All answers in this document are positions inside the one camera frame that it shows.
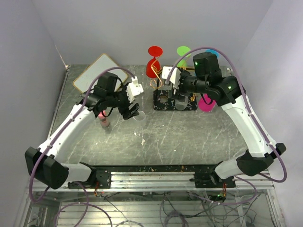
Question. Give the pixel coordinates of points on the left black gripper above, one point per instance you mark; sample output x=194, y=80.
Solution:
x=128, y=113

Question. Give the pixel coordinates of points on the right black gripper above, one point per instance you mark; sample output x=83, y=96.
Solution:
x=180, y=91

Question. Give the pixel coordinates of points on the clear wine glass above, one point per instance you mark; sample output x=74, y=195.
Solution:
x=181, y=103
x=140, y=122

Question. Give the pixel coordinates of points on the gold wine glass rack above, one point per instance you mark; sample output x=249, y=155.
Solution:
x=161, y=101

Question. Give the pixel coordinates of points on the magenta plastic wine glass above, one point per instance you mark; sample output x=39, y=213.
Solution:
x=206, y=104

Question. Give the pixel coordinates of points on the red plastic wine glass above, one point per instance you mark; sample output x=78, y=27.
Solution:
x=153, y=65

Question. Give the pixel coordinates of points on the blue plastic wine glass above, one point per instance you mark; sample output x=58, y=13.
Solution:
x=214, y=53

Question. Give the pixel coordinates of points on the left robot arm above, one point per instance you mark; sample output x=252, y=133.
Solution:
x=46, y=163

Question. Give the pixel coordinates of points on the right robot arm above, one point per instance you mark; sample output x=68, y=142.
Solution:
x=229, y=94

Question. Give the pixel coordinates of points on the pink capped small bottle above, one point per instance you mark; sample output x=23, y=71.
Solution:
x=103, y=120

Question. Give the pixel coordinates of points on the gold framed whiteboard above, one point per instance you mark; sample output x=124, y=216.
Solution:
x=103, y=62

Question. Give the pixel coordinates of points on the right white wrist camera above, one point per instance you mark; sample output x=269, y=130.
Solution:
x=175, y=76

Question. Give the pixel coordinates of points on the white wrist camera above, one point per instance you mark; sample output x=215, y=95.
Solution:
x=175, y=76
x=134, y=89

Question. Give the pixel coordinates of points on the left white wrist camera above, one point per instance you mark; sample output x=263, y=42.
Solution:
x=134, y=89

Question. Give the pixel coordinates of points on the aluminium mounting rail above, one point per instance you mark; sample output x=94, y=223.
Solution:
x=180, y=181

